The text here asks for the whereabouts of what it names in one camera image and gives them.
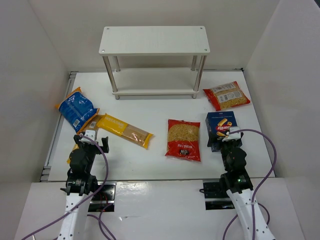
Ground yellow Pastatime spaghetti pack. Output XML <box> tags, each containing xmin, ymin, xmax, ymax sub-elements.
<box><xmin>97</xmin><ymin>114</ymin><xmax>153</xmax><ymax>149</ymax></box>

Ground yellow spaghetti pack with label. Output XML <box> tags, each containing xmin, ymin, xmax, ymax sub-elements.
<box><xmin>77</xmin><ymin>114</ymin><xmax>104</xmax><ymax>135</ymax></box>

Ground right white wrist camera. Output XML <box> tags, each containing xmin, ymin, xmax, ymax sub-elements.
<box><xmin>222</xmin><ymin>126</ymin><xmax>242</xmax><ymax>142</ymax></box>

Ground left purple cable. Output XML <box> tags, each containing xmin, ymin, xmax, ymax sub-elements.
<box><xmin>21</xmin><ymin>133</ymin><xmax>117</xmax><ymax>240</ymax></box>

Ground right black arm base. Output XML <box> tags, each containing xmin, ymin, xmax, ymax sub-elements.
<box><xmin>199</xmin><ymin>179</ymin><xmax>235</xmax><ymax>211</ymax></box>

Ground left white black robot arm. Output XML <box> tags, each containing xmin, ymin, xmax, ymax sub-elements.
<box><xmin>57</xmin><ymin>130</ymin><xmax>109</xmax><ymax>240</ymax></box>

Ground red fusilli bag front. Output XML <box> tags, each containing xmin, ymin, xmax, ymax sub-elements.
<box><xmin>165</xmin><ymin>119</ymin><xmax>201</xmax><ymax>162</ymax></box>

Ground white two-tier shelf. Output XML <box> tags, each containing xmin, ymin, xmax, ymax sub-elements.
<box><xmin>98</xmin><ymin>26</ymin><xmax>210</xmax><ymax>99</ymax></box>

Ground blue Barilla rigatoni box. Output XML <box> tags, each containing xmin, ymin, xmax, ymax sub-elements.
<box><xmin>205</xmin><ymin>111</ymin><xmax>239</xmax><ymax>152</ymax></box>

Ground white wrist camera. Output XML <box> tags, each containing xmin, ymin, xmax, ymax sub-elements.
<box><xmin>79</xmin><ymin>130</ymin><xmax>97</xmax><ymax>145</ymax></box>
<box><xmin>222</xmin><ymin>126</ymin><xmax>242</xmax><ymax>142</ymax></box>

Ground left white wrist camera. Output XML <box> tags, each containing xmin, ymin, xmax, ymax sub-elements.
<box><xmin>79</xmin><ymin>130</ymin><xmax>97</xmax><ymax>145</ymax></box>

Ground red fusilli bag back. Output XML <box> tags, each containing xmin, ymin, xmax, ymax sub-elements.
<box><xmin>203</xmin><ymin>81</ymin><xmax>251</xmax><ymax>111</ymax></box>

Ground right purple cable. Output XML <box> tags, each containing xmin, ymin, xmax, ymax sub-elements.
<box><xmin>221</xmin><ymin>128</ymin><xmax>278</xmax><ymax>240</ymax></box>

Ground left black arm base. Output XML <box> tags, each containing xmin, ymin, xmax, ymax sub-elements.
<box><xmin>88</xmin><ymin>182</ymin><xmax>116</xmax><ymax>213</ymax></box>

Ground red fusilli bag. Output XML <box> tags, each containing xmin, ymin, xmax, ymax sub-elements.
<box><xmin>165</xmin><ymin>119</ymin><xmax>201</xmax><ymax>162</ymax></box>
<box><xmin>203</xmin><ymin>81</ymin><xmax>251</xmax><ymax>111</ymax></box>

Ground purple cable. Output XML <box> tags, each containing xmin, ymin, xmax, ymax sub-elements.
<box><xmin>221</xmin><ymin>128</ymin><xmax>278</xmax><ymax>240</ymax></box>
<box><xmin>21</xmin><ymin>133</ymin><xmax>117</xmax><ymax>240</ymax></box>

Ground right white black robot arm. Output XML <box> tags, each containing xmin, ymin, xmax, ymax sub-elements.
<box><xmin>219</xmin><ymin>140</ymin><xmax>275</xmax><ymax>240</ymax></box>

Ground blue orange pasta bag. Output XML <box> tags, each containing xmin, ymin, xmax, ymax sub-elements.
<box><xmin>55</xmin><ymin>87</ymin><xmax>100</xmax><ymax>134</ymax></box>

